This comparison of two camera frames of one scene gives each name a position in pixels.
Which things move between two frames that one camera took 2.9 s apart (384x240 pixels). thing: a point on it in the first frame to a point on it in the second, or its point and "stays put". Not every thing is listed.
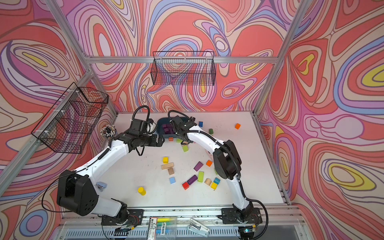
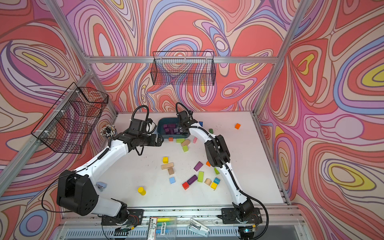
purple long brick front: (192, 179) stays put
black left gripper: (154, 140) stays put
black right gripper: (190, 141) to (180, 127)
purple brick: (198, 166) stays put
